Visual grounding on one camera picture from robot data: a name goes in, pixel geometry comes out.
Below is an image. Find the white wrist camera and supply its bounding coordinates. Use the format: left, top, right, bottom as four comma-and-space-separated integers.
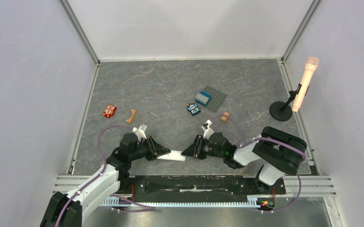
132, 124, 147, 141
201, 120, 214, 140

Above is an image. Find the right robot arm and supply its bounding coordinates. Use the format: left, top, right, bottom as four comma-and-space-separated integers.
182, 126, 307, 193

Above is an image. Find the small brown wooden block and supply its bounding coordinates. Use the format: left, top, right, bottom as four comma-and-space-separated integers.
220, 112, 230, 122

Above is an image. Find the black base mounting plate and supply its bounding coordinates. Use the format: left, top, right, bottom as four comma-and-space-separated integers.
117, 175, 286, 203

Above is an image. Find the grey lego brick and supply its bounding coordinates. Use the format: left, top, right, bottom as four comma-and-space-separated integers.
195, 93, 209, 106

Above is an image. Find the grey lego baseplate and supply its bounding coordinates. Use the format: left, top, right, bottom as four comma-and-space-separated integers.
203, 86, 227, 113

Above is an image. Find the large wooden block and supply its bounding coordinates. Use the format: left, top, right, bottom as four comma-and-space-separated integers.
125, 109, 137, 123

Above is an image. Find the white remote control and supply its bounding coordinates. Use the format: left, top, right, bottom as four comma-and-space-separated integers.
157, 150, 186, 161

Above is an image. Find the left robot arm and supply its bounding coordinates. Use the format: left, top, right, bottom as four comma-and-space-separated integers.
40, 133, 171, 227

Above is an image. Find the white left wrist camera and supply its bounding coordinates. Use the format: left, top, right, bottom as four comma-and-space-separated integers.
132, 124, 147, 141

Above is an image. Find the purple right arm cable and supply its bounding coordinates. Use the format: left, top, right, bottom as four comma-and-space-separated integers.
211, 114, 308, 214

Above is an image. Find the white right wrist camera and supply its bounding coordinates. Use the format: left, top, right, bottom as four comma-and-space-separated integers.
201, 120, 214, 140

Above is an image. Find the red owl toy block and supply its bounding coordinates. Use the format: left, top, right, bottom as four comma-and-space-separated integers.
103, 105, 117, 118

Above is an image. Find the white cable duct strip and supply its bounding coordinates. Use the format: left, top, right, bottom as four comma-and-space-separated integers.
99, 197, 261, 209

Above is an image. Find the blue lego brick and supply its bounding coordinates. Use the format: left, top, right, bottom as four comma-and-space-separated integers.
199, 91, 212, 103

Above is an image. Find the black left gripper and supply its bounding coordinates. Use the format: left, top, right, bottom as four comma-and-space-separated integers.
129, 135, 170, 162

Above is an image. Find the black microphone stand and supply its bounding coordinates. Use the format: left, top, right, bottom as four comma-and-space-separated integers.
269, 83, 302, 122

